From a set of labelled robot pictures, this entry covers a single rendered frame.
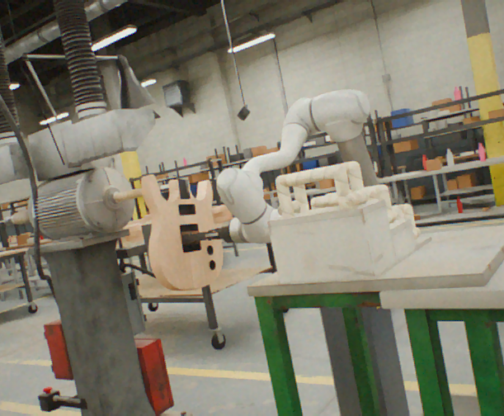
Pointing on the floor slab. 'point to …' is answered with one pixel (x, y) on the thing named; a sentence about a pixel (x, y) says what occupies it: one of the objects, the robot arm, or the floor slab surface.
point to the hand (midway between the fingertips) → (190, 238)
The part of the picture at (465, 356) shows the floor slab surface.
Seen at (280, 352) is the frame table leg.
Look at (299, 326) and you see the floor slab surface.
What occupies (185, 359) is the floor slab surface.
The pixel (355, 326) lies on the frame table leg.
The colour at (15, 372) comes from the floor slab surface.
